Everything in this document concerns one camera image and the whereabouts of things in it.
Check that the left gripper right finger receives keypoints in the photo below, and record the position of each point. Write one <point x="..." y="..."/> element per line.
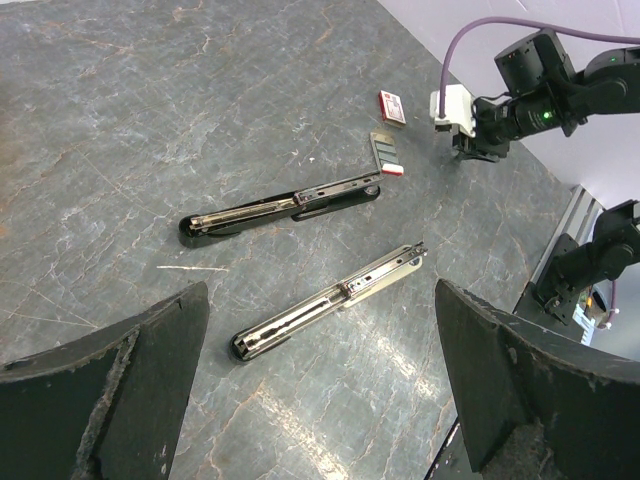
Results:
<point x="533" y="404"/>

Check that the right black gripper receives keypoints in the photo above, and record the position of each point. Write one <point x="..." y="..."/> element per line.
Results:
<point x="477" y="148"/>

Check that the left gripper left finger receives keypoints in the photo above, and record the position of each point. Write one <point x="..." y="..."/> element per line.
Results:
<point x="109" y="405"/>

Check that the red white staple box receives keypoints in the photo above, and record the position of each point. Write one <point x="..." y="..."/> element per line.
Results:
<point x="391" y="108"/>

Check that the white black stapler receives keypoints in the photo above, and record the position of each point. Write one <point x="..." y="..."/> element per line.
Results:
<point x="252" y="342"/>

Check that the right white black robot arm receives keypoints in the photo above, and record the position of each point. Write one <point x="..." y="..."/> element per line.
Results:
<point x="545" y="93"/>

